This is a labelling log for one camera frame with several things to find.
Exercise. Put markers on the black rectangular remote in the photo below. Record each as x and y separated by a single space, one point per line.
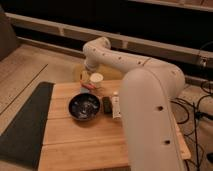
107 105

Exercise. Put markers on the blue small object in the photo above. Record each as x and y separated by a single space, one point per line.
84 90

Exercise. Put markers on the dark ceramic bowl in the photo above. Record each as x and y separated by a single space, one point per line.
84 107

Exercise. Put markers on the white ceramic cup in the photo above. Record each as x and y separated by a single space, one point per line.
96 79

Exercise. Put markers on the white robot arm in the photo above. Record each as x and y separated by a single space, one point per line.
145 93

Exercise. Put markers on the dark floor mat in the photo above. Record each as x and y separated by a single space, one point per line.
22 140

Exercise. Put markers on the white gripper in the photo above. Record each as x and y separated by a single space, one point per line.
89 67

